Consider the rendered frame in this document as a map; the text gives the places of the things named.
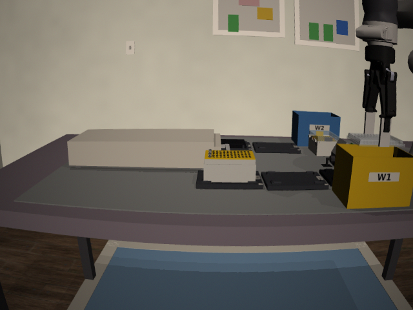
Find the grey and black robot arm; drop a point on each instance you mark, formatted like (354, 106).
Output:
(382, 19)

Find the dark grey bench mat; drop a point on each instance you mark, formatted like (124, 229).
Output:
(174, 190)

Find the yellow open-top bin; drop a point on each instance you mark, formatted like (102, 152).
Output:
(371, 177)

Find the blue open-top bin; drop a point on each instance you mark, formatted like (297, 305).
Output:
(301, 124)

